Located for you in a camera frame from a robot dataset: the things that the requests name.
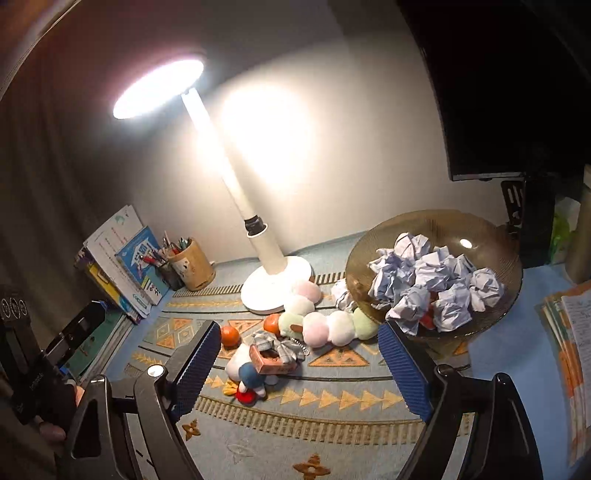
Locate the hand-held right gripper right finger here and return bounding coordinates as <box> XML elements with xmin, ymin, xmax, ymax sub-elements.
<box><xmin>378</xmin><ymin>320</ymin><xmax>543</xmax><ymax>480</ymax></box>

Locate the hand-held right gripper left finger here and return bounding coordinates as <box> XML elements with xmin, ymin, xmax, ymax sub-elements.
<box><xmin>60</xmin><ymin>319</ymin><xmax>223</xmax><ymax>480</ymax></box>

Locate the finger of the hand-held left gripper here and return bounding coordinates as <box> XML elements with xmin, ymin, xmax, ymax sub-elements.
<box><xmin>44</xmin><ymin>300</ymin><xmax>110</xmax><ymax>370</ymax></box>

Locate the white and blue plush toy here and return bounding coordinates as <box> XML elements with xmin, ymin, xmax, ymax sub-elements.
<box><xmin>223</xmin><ymin>344</ymin><xmax>279</xmax><ymax>406</ymax></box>

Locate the small pink cardboard box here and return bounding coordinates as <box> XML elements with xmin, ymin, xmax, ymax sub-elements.
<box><xmin>248</xmin><ymin>344</ymin><xmax>297</xmax><ymax>377</ymax></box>

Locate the plaid bow keychain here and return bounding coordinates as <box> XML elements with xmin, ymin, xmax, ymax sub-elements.
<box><xmin>250</xmin><ymin>329</ymin><xmax>311</xmax><ymax>360</ymax></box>

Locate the pastel segmented plush caterpillar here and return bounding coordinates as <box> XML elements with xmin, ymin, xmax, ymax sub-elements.
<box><xmin>277</xmin><ymin>279</ymin><xmax>382</xmax><ymax>348</ymax></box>

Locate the pile of white papers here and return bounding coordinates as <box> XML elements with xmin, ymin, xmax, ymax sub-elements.
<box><xmin>330</xmin><ymin>232</ymin><xmax>506</xmax><ymax>335</ymax></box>

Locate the amber ribbed glass bowl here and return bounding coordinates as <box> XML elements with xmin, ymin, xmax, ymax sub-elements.
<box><xmin>345</xmin><ymin>210</ymin><xmax>524</xmax><ymax>342</ymax></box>

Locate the person's left hand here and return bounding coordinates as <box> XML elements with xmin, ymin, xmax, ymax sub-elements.
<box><xmin>38</xmin><ymin>384</ymin><xmax>87</xmax><ymax>457</ymax></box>

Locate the yellow book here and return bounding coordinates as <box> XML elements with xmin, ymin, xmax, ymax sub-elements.
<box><xmin>85</xmin><ymin>263</ymin><xmax>144</xmax><ymax>324</ymax></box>

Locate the dark mesh pen cup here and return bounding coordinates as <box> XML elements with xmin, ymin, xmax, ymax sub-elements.
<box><xmin>156</xmin><ymin>263</ymin><xmax>185</xmax><ymax>291</ymax></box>

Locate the bunch of red pens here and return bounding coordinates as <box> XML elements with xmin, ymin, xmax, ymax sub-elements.
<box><xmin>139</xmin><ymin>249</ymin><xmax>169</xmax><ymax>268</ymax></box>

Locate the wooden pen holder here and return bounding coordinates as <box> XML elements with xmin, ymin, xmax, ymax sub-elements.
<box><xmin>167</xmin><ymin>237</ymin><xmax>217</xmax><ymax>292</ymax></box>

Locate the white booklet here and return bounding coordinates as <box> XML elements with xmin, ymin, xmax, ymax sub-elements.
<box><xmin>83</xmin><ymin>204</ymin><xmax>144</xmax><ymax>278</ymax></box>

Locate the patterned woven table mat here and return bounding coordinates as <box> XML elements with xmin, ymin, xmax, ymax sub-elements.
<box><xmin>99</xmin><ymin>231</ymin><xmax>481</xmax><ymax>480</ymax></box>

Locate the bunch of coloured pens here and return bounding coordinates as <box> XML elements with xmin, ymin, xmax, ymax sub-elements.
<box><xmin>161</xmin><ymin>235</ymin><xmax>192</xmax><ymax>257</ymax></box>

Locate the white desk lamp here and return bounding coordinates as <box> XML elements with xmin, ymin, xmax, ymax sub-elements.
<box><xmin>112</xmin><ymin>58</ymin><xmax>314</xmax><ymax>315</ymax></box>

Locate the stack of paper booklets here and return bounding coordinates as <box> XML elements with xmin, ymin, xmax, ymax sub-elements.
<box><xmin>536</xmin><ymin>279</ymin><xmax>591</xmax><ymax>467</ymax></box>

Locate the green and white bag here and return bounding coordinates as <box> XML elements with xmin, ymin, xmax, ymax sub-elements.
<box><xmin>549</xmin><ymin>196</ymin><xmax>581</xmax><ymax>265</ymax></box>

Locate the metal bottle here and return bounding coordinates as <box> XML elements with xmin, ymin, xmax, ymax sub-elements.
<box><xmin>566</xmin><ymin>166</ymin><xmax>591</xmax><ymax>284</ymax></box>

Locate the black monitor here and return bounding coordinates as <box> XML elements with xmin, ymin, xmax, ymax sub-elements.
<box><xmin>397</xmin><ymin>0</ymin><xmax>591</xmax><ymax>182</ymax></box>

